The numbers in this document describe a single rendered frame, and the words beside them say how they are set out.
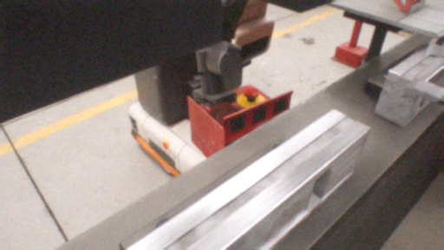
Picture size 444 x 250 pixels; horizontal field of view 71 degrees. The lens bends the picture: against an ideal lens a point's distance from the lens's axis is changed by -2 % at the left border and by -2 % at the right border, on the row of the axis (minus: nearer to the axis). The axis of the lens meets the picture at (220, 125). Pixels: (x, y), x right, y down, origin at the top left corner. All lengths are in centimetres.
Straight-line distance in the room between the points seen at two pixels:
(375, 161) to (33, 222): 149
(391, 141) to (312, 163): 26
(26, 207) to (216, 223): 153
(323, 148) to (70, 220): 139
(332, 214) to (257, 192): 15
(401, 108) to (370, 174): 16
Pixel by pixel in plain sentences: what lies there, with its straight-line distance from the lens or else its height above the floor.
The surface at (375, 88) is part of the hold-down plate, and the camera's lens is 73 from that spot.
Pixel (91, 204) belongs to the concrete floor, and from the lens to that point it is 167.
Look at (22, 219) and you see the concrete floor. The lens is 176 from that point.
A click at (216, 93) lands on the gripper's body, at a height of 84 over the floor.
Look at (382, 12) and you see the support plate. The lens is 82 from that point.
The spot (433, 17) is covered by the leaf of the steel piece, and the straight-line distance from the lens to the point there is 84.
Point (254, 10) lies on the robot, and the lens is 124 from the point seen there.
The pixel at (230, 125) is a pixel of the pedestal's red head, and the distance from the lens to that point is 68.
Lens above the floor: 124
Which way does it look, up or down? 38 degrees down
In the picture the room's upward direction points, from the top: straight up
